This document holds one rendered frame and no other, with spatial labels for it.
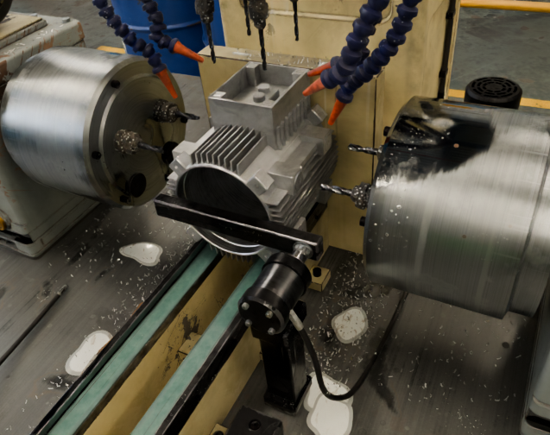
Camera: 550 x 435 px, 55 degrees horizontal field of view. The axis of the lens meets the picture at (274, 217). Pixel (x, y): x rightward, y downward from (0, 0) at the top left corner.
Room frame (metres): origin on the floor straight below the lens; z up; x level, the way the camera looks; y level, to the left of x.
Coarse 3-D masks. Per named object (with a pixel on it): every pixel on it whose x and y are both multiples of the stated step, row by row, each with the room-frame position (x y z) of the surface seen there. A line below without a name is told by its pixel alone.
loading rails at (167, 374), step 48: (192, 288) 0.54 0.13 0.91; (240, 288) 0.52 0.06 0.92; (144, 336) 0.46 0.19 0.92; (192, 336) 0.51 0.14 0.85; (240, 336) 0.45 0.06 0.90; (96, 384) 0.39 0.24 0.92; (144, 384) 0.42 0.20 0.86; (192, 384) 0.37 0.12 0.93; (240, 384) 0.43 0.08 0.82; (48, 432) 0.33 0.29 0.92; (96, 432) 0.35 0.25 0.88; (144, 432) 0.32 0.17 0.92; (192, 432) 0.34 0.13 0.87
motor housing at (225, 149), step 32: (224, 128) 0.66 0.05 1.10; (192, 160) 0.60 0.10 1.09; (224, 160) 0.57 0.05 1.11; (256, 160) 0.60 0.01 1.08; (288, 160) 0.62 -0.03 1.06; (320, 160) 0.65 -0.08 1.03; (192, 192) 0.64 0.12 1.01; (224, 192) 0.69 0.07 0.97; (288, 224) 0.55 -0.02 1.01; (256, 256) 0.57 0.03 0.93
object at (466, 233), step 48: (384, 144) 0.51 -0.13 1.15; (432, 144) 0.48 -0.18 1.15; (480, 144) 0.47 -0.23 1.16; (528, 144) 0.45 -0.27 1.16; (336, 192) 0.54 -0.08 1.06; (384, 192) 0.46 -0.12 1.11; (432, 192) 0.44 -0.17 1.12; (480, 192) 0.42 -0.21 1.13; (528, 192) 0.41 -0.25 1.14; (384, 240) 0.44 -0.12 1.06; (432, 240) 0.41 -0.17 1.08; (480, 240) 0.39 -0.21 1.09; (528, 240) 0.38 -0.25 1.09; (432, 288) 0.41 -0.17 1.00; (480, 288) 0.38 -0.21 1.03; (528, 288) 0.36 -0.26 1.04
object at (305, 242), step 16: (160, 208) 0.60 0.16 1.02; (176, 208) 0.59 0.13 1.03; (192, 208) 0.58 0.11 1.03; (208, 208) 0.57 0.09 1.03; (192, 224) 0.58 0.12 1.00; (208, 224) 0.56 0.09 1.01; (224, 224) 0.55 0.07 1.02; (240, 224) 0.53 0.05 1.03; (256, 224) 0.53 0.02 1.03; (272, 224) 0.52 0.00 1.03; (256, 240) 0.52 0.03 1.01; (272, 240) 0.51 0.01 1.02; (288, 240) 0.50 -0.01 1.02; (304, 240) 0.49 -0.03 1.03; (320, 240) 0.49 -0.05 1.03; (320, 256) 0.48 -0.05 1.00
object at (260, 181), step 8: (312, 112) 0.70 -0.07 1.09; (320, 112) 0.70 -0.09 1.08; (312, 120) 0.70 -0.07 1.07; (320, 120) 0.69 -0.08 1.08; (184, 152) 0.63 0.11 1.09; (176, 160) 0.61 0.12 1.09; (184, 160) 0.61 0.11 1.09; (176, 168) 0.61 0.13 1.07; (184, 168) 0.60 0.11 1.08; (256, 176) 0.55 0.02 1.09; (264, 176) 0.56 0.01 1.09; (248, 184) 0.55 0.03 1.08; (256, 184) 0.55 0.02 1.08; (264, 184) 0.55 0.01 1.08; (256, 192) 0.55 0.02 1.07; (192, 232) 0.61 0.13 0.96; (264, 256) 0.55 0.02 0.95
